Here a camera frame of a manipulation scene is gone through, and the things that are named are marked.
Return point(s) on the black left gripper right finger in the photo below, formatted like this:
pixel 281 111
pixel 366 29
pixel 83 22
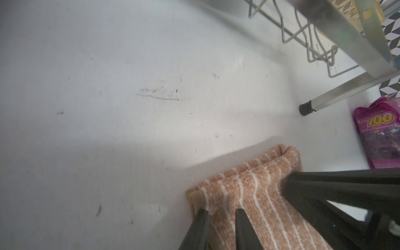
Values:
pixel 245 235

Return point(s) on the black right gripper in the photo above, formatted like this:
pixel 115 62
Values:
pixel 377 190

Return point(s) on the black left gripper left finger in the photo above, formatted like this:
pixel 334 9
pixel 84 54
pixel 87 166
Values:
pixel 197 236

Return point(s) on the striped brown dishcloth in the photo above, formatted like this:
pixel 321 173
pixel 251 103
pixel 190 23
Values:
pixel 255 186

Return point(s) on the purple blackcurrant gummy bag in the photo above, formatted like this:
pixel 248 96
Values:
pixel 378 127

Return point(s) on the silver metal dish rack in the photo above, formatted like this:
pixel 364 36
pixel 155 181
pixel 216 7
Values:
pixel 328 35

